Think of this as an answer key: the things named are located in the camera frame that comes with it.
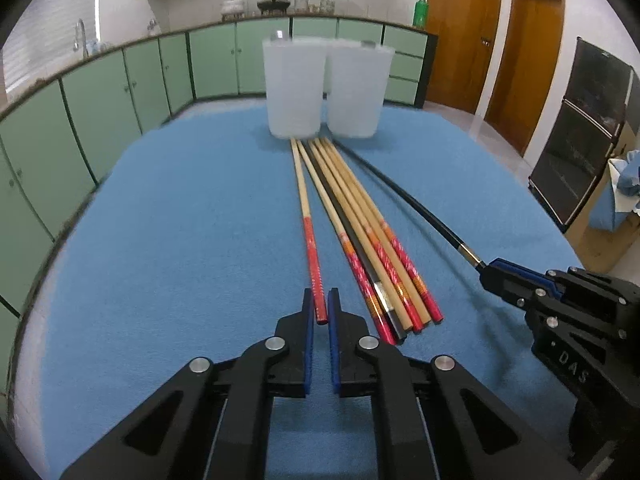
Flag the light blue cloth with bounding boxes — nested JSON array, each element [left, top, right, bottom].
[[611, 150, 640, 197]]

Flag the brown wooden door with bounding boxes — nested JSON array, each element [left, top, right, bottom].
[[484, 0, 566, 157], [426, 0, 504, 114]]

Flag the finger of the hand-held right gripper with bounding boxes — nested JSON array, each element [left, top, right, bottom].
[[487, 258, 567, 294], [481, 266, 549, 312]]

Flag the green kitchen base cabinets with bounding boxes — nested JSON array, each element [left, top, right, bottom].
[[0, 15, 440, 411]]

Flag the black chopstick with silver band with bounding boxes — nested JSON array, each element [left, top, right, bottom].
[[306, 144, 405, 345]]

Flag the red-ended wooden chopstick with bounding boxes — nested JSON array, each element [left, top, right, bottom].
[[290, 139, 328, 325], [320, 138, 432, 326], [326, 138, 444, 323], [313, 141, 422, 335], [297, 141, 396, 346]]

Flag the glass jars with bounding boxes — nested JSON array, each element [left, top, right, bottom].
[[293, 0, 336, 15]]

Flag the window blinds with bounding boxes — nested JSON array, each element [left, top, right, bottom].
[[0, 0, 102, 96]]

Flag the chrome kitchen faucet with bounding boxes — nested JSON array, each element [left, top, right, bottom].
[[74, 18, 91, 59]]

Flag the white plastic cup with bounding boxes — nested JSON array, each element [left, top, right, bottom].
[[262, 37, 329, 140], [326, 41, 395, 139]]

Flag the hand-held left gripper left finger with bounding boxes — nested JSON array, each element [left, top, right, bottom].
[[59, 287, 315, 480]]

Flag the blue tablecloth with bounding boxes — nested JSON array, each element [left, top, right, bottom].
[[10, 97, 592, 480]]

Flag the black glass-front cabinet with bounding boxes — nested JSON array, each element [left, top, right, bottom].
[[528, 37, 640, 234]]

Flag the black chopstick with gold band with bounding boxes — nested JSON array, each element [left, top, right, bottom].
[[333, 140, 486, 268]]

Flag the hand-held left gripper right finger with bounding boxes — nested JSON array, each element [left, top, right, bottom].
[[326, 287, 583, 480]]

